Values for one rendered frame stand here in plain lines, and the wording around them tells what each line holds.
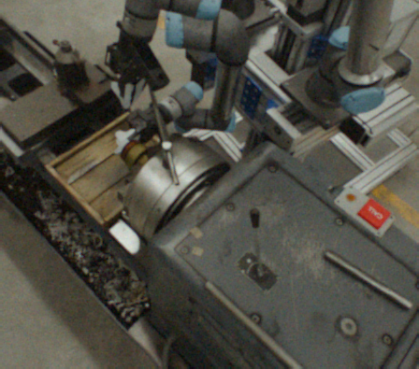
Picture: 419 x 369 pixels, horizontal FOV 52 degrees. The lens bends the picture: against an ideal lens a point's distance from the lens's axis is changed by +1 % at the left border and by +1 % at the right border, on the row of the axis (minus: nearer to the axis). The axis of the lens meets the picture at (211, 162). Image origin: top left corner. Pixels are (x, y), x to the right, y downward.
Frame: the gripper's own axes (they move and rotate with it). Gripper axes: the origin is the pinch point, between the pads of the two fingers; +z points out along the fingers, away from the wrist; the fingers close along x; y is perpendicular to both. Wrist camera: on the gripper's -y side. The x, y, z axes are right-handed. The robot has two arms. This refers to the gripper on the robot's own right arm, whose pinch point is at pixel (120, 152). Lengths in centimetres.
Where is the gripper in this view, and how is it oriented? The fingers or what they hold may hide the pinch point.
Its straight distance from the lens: 130.8
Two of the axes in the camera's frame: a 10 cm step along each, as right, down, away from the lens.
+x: 1.0, -5.3, -8.4
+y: -7.2, -6.2, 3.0
